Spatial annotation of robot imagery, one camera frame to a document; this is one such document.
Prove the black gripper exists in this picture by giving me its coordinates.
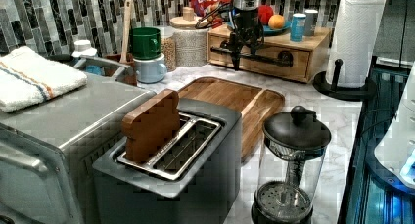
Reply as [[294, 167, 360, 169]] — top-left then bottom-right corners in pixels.
[[230, 8, 264, 70]]

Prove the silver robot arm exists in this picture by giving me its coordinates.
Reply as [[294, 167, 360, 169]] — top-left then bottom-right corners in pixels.
[[228, 0, 264, 70]]

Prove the wooden drawer box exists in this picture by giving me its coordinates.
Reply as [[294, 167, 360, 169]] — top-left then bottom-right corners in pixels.
[[207, 23, 331, 84]]

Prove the blue plate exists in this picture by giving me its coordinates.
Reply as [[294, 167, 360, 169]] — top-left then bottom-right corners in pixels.
[[226, 21, 291, 36]]

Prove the orange fruit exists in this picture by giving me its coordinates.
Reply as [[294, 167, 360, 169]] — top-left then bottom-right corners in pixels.
[[268, 15, 285, 29]]

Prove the red apple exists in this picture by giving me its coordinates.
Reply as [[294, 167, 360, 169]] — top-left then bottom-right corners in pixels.
[[258, 5, 274, 25]]

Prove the grey textured canister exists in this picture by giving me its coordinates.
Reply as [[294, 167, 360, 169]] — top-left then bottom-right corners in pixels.
[[170, 7, 208, 67]]

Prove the blue shaker can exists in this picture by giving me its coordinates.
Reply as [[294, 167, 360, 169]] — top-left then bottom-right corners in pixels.
[[290, 13, 306, 42]]

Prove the wooden cutting board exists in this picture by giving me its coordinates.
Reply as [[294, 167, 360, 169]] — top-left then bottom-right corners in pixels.
[[179, 77, 285, 162]]

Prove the grey shaker can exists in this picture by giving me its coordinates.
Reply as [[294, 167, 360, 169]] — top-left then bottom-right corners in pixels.
[[304, 9, 318, 36]]

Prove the glass jar with grains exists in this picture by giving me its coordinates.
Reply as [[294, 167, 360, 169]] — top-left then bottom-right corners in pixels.
[[158, 26, 176, 71]]

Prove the black paper towel stand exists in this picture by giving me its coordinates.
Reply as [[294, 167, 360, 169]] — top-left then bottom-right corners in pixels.
[[313, 59, 376, 101]]

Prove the light blue mug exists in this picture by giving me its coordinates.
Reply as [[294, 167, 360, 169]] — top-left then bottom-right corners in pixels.
[[134, 53, 167, 84]]

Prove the green mug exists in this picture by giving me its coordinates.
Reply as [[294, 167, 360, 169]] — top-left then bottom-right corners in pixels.
[[130, 27, 161, 60]]

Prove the white paper towel roll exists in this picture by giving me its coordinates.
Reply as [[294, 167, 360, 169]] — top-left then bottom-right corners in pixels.
[[326, 0, 386, 88]]

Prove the wooden spatula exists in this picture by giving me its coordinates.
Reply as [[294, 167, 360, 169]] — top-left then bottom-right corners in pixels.
[[120, 0, 132, 64]]

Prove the glass french press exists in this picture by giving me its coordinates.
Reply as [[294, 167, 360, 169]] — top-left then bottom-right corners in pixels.
[[251, 106, 331, 224]]

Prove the wooden toast slice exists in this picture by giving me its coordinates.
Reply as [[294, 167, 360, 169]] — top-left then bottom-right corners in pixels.
[[121, 89, 180, 163]]

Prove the silver toaster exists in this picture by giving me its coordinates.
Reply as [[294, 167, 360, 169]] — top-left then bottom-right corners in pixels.
[[93, 99, 242, 224]]

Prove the white bottle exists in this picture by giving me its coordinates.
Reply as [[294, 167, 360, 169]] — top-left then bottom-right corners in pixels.
[[71, 40, 97, 58]]

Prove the white striped towel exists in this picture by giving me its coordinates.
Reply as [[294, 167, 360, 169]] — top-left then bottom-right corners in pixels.
[[0, 46, 87, 112]]

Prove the stainless toaster oven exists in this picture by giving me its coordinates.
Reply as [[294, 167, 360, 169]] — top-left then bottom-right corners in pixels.
[[0, 57, 155, 224]]

